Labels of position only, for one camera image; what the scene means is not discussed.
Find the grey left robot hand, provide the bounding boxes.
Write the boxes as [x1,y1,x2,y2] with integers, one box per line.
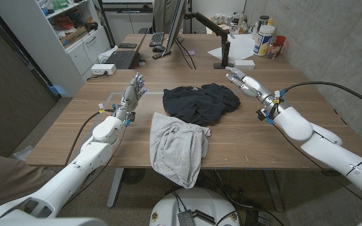
[114,72,148,122]

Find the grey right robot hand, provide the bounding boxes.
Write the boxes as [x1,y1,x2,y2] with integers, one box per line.
[225,66,282,110]

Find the dark navy sweater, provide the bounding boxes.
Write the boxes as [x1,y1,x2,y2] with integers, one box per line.
[162,82,241,127]

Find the light grey shirt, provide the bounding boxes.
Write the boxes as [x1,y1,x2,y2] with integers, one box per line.
[149,112,212,189]

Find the small white box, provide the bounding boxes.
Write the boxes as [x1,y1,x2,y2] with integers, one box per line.
[233,59,256,70]

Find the black laptop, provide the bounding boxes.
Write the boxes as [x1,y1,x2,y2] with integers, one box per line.
[104,33,147,70]

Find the white power strip box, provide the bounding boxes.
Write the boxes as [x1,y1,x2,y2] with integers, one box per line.
[91,63,117,76]

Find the clear drinking glass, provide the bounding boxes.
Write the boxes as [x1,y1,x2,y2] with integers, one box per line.
[266,42,282,60]

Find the white paper sheet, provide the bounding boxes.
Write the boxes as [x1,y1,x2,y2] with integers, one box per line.
[207,33,257,62]

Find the white wipes canister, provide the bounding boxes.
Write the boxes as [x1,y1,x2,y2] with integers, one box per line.
[253,24,276,57]

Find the black remote control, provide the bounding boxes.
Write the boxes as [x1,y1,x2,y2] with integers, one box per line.
[151,50,172,60]

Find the black keyboard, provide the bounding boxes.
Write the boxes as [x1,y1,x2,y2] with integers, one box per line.
[148,31,165,48]

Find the black round fan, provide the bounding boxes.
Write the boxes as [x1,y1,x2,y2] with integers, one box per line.
[121,168,146,185]

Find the cardboard box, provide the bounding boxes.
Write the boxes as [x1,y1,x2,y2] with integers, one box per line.
[60,26,88,48]

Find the flat computer monitor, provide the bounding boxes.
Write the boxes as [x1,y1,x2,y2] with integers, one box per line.
[162,0,187,58]

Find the person in grey trousers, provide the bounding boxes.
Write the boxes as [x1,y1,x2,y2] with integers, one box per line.
[153,0,182,34]

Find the grey table leg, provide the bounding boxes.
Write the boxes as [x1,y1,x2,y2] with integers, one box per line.
[107,168,124,208]
[264,169,285,212]

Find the white shelf cabinet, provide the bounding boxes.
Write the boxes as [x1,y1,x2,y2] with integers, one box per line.
[0,0,112,98]

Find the clear plastic bag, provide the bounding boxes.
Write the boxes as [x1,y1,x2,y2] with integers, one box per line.
[13,144,34,159]

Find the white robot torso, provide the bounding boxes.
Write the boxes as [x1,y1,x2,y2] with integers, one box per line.
[149,187,241,226]

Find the person leg brown trousers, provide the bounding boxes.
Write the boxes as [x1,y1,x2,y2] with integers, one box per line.
[0,153,58,216]

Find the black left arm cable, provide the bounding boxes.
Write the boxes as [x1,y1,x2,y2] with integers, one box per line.
[63,109,116,167]

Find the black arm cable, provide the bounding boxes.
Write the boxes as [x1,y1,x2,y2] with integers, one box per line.
[63,109,116,167]
[280,80,362,113]

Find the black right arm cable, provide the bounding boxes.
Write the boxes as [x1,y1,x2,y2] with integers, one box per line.
[280,80,362,113]

